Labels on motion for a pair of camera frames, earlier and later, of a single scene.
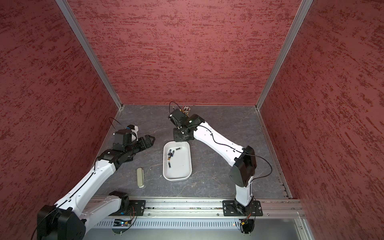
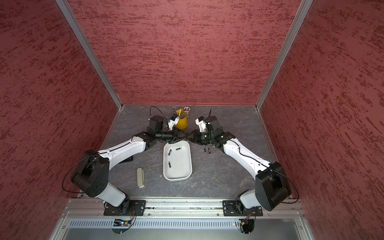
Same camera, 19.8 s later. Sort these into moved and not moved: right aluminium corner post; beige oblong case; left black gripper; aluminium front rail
Moved: left black gripper
Not moved: aluminium front rail; beige oblong case; right aluminium corner post
